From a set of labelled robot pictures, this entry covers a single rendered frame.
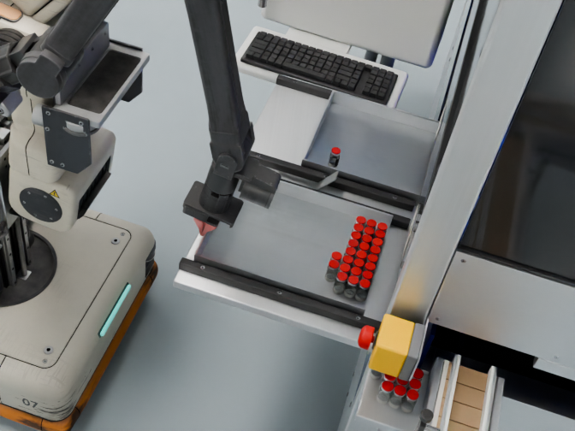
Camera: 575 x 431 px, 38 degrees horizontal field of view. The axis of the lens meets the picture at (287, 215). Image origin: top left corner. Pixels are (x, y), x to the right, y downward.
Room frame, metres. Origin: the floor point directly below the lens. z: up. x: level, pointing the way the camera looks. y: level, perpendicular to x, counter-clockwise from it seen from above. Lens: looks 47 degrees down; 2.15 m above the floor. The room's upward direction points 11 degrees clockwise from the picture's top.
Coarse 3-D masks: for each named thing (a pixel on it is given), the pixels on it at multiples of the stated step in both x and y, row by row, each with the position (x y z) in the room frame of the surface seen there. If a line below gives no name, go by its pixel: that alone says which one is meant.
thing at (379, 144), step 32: (352, 96) 1.58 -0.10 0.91; (320, 128) 1.48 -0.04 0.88; (352, 128) 1.50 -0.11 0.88; (384, 128) 1.53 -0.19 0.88; (416, 128) 1.55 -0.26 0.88; (320, 160) 1.38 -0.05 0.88; (352, 160) 1.40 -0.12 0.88; (384, 160) 1.42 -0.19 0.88; (416, 160) 1.44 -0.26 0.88; (416, 192) 1.33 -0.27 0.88
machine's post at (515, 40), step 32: (512, 0) 0.89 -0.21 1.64; (544, 0) 0.89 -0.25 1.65; (512, 32) 0.89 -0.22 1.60; (544, 32) 0.88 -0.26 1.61; (480, 64) 0.90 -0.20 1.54; (512, 64) 0.89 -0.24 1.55; (480, 96) 0.89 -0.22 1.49; (512, 96) 0.88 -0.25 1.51; (480, 128) 0.89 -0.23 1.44; (448, 160) 0.89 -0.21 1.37; (480, 160) 0.89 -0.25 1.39; (448, 192) 0.89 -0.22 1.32; (448, 224) 0.89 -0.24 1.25; (416, 256) 0.89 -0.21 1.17; (448, 256) 0.88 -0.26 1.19; (416, 288) 0.89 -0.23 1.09; (416, 320) 0.89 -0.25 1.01; (352, 416) 0.89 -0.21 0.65
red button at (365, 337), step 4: (364, 328) 0.85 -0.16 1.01; (368, 328) 0.85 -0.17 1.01; (372, 328) 0.85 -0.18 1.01; (360, 332) 0.84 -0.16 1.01; (364, 332) 0.84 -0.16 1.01; (368, 332) 0.84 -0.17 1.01; (372, 332) 0.84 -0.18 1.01; (360, 336) 0.83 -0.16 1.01; (364, 336) 0.83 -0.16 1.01; (368, 336) 0.83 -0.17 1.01; (372, 336) 0.83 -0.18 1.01; (360, 340) 0.83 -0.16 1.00; (364, 340) 0.83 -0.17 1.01; (368, 340) 0.83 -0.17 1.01; (372, 340) 0.84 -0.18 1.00; (360, 344) 0.82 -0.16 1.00; (364, 344) 0.82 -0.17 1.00; (368, 344) 0.82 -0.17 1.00; (364, 348) 0.82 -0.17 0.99; (368, 348) 0.82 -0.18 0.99
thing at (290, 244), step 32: (288, 192) 1.25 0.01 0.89; (320, 192) 1.24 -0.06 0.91; (224, 224) 1.13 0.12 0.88; (256, 224) 1.15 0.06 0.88; (288, 224) 1.17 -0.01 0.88; (320, 224) 1.18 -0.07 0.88; (352, 224) 1.20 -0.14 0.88; (224, 256) 1.05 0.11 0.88; (256, 256) 1.07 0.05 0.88; (288, 256) 1.08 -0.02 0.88; (320, 256) 1.10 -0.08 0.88; (288, 288) 0.98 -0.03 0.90; (320, 288) 1.02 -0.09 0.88
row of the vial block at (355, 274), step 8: (368, 224) 1.17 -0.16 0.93; (368, 232) 1.15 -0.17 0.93; (360, 240) 1.13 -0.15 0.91; (368, 240) 1.12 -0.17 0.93; (360, 248) 1.10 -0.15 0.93; (368, 248) 1.10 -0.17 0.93; (360, 256) 1.08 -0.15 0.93; (360, 264) 1.06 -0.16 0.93; (352, 272) 1.03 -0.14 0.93; (360, 272) 1.04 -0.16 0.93; (352, 280) 1.01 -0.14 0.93; (352, 288) 1.01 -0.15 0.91; (352, 296) 1.01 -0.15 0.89
